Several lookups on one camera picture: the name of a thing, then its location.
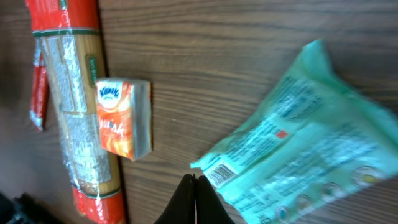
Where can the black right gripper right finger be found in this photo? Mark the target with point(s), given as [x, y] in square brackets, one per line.
[208, 206]

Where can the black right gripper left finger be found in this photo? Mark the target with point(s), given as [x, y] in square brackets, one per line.
[181, 207]

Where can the orange kleenex tissue pack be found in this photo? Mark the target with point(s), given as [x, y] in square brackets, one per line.
[124, 110]

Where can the teal wet wipes pack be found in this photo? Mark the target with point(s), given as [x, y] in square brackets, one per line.
[312, 140]

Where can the red stick packet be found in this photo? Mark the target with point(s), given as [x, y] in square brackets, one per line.
[40, 89]

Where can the long spaghetti pasta package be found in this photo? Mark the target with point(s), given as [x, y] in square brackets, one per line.
[69, 35]

